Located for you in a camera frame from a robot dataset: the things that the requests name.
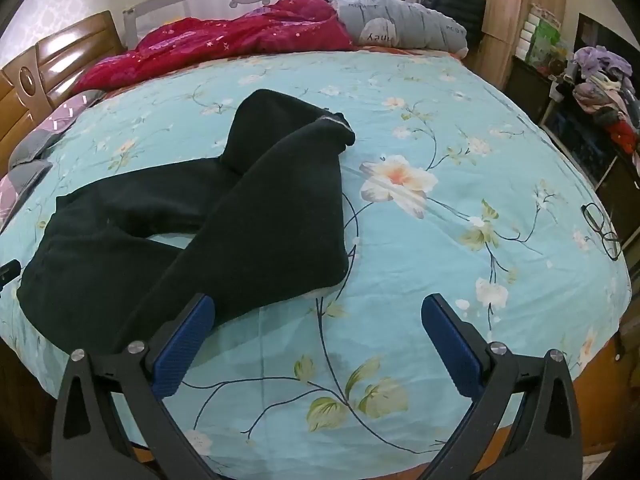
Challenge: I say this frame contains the black framed glasses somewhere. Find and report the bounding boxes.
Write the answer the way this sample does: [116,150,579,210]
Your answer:
[580,202,624,262]

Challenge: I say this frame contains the wooden bed frame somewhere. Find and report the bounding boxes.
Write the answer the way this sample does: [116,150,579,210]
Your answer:
[570,310,637,467]

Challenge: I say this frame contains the grey printed quilt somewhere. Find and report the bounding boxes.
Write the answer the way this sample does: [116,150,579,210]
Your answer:
[325,0,471,59]

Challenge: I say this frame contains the black padded jacket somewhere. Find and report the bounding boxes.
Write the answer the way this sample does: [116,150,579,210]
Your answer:
[422,0,489,52]

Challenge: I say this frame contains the purple striped pillow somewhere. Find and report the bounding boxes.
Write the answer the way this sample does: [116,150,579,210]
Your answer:
[30,88,109,147]

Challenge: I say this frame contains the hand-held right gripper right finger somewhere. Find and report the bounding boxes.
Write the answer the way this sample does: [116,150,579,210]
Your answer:
[421,293,584,480]

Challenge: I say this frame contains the dark cabinet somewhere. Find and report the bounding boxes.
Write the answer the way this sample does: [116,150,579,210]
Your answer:
[507,54,640,242]

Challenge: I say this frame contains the grey pillow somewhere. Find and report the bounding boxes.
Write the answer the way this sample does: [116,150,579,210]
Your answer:
[7,134,57,172]

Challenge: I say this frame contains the floral light blue bed sheet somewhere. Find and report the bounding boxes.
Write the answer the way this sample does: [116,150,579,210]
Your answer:
[0,49,632,476]

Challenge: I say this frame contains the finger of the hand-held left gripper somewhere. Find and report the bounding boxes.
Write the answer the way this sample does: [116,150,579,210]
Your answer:
[0,258,22,292]

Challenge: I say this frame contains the black pants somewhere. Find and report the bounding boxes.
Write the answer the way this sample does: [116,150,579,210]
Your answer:
[16,88,357,357]

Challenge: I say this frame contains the wooden headboard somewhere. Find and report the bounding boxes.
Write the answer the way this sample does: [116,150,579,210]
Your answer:
[0,10,127,173]

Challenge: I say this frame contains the stack of white boxes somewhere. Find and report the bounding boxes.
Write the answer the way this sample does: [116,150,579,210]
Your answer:
[517,4,539,64]

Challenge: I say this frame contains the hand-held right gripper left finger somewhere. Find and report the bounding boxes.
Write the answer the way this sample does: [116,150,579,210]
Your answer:
[51,293,216,480]

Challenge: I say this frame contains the wooden wardrobe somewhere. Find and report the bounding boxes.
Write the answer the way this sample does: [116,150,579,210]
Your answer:
[469,0,572,92]

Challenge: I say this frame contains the green package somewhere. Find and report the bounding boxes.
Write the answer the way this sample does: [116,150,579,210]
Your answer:
[530,22,562,64]

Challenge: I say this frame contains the red starred quilt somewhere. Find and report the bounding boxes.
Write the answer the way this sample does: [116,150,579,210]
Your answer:
[70,0,359,97]

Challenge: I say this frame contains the pile of clothes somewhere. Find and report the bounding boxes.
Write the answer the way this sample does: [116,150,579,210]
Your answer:
[559,45,640,177]

